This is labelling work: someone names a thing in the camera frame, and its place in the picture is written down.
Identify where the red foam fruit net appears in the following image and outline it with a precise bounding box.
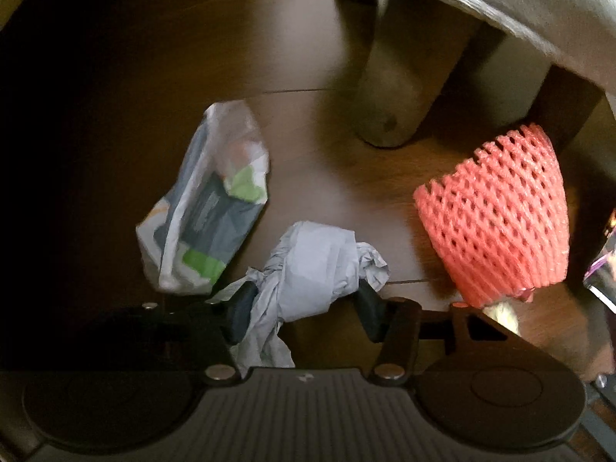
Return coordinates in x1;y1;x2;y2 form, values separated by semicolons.
413;123;571;309

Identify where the purple snack bag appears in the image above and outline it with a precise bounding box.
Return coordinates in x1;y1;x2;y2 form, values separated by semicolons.
582;228;616;310

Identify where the dark wooden sofa leg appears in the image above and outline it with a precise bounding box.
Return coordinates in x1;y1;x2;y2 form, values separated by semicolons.
524;64;608;156

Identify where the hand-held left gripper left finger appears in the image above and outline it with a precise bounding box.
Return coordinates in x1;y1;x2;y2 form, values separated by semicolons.
91;280;261;387

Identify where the round wooden sofa leg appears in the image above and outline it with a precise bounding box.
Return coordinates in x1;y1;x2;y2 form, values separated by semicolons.
353;0;478;148

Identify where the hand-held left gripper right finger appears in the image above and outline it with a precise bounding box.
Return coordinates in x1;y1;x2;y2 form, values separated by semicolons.
355;279;530;387

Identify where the white green plastic wrapper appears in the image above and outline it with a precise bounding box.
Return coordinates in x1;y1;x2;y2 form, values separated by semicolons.
136;100;271;296

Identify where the white paper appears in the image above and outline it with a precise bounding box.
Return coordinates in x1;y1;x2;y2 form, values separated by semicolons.
207;221;392;372

